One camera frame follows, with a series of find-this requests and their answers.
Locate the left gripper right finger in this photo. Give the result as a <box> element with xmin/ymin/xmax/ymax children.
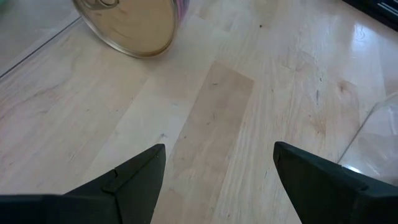
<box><xmin>272</xmin><ymin>141</ymin><xmax>398</xmax><ymax>224</ymax></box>

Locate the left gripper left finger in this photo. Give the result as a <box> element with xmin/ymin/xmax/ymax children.
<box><xmin>0</xmin><ymin>143</ymin><xmax>167</xmax><ymax>224</ymax></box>

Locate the clear plastic bin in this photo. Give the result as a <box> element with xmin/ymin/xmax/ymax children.
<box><xmin>338</xmin><ymin>92</ymin><xmax>398</xmax><ymax>187</ymax></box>

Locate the black aluminium rig frame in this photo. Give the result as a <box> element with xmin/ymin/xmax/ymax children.
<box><xmin>341</xmin><ymin>0</ymin><xmax>398</xmax><ymax>32</ymax></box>

